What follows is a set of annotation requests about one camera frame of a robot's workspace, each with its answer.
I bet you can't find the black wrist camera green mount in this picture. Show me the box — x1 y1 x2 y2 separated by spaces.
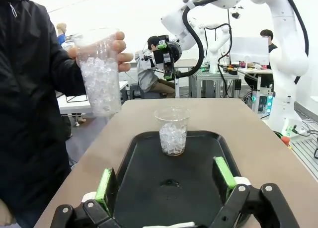
157 35 170 50

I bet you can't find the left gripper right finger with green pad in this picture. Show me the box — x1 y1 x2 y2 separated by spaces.
210 156 300 228

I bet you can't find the computer tower with lit fans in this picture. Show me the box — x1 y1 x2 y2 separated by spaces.
251 86 274 115

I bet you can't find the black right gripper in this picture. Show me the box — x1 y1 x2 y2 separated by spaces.
153 48 175 81

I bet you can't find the black corrugated cable hose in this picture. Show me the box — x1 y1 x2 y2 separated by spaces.
175 0 310 86

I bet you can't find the person's left hand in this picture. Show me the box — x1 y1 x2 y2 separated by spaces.
67 31 134 73

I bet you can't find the aluminium slotted base plate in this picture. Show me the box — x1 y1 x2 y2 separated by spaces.
289 101 318 181

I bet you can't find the camera on black stand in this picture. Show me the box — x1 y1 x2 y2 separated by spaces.
226 5 244 65

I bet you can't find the person in black jacket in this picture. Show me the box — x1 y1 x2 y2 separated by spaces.
0 0 86 228

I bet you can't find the black plastic serving tray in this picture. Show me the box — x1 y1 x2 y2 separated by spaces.
112 130 243 228

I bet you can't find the person's left forearm black sleeve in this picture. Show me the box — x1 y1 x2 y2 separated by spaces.
55 58 87 96

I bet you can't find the grey stool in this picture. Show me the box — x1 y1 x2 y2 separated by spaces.
129 82 142 100

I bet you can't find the person's right hand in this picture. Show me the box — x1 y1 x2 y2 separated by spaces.
0 199 17 226

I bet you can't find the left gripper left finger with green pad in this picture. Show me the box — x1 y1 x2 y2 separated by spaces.
51 167 120 228

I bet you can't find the small clear cup with ice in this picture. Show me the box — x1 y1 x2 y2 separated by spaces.
154 106 191 156

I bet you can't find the black wire rack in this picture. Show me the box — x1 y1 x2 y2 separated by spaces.
65 92 89 104

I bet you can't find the cluttered white desk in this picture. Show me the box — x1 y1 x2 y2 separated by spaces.
237 63 274 91

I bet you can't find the white monitor back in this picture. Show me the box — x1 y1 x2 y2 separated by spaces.
230 36 270 65

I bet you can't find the aluminium frame table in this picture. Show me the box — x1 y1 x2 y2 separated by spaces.
188 68 243 99

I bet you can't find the wooden top standing desk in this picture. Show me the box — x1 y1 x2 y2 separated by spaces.
173 58 206 99

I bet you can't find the blond figure in blue shirt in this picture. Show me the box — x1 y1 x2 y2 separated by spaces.
56 22 68 49

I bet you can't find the black-haired person behind monitor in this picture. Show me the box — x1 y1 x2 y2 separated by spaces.
259 29 278 70

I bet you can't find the tall clear cup with ice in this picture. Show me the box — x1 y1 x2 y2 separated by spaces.
73 28 122 117

